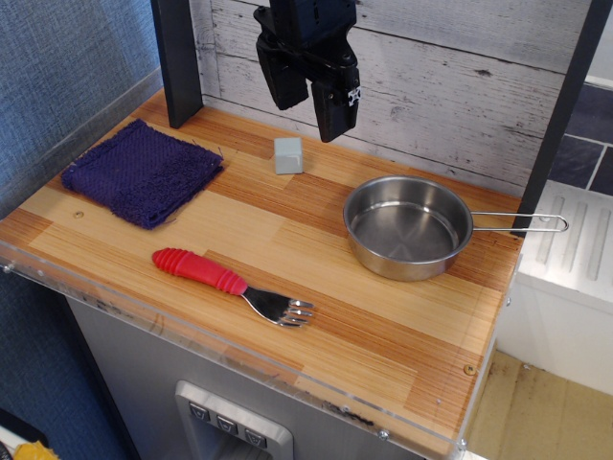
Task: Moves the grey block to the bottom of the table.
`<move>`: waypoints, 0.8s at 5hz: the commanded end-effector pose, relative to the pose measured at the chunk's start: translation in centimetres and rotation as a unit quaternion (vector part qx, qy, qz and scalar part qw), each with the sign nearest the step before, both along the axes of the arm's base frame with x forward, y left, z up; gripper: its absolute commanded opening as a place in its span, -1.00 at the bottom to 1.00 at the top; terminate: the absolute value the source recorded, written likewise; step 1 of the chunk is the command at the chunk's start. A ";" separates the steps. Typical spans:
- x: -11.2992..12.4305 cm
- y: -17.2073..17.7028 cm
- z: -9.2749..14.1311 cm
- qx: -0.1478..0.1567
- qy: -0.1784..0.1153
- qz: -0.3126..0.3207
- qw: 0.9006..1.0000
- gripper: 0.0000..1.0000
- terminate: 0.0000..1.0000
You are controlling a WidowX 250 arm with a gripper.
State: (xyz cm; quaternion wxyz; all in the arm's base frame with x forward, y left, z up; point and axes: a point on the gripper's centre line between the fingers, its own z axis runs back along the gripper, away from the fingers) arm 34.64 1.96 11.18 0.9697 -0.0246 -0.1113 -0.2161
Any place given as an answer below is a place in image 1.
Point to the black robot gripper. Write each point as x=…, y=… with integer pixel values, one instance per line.
x=307, y=41

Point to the grey cube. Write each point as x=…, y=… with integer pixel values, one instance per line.
x=288, y=155

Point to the stainless steel pan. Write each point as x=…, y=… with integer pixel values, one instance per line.
x=409, y=229

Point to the purple folded towel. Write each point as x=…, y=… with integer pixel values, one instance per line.
x=142, y=175

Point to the clear acrylic table edge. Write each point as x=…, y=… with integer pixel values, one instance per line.
x=383, y=369

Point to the white ribbed appliance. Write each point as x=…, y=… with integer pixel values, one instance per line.
x=559, y=312

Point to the silver button control panel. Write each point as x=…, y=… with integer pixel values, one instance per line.
x=219, y=429

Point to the yellow object at corner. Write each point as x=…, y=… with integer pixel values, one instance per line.
x=34, y=451

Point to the black left vertical post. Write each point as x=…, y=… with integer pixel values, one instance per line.
x=179, y=66

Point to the black vertical post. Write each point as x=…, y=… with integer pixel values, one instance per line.
x=589, y=39
x=179, y=66

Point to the red handled metal fork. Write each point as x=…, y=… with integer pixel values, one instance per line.
x=272, y=306

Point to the black right vertical post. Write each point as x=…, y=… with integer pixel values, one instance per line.
x=589, y=39

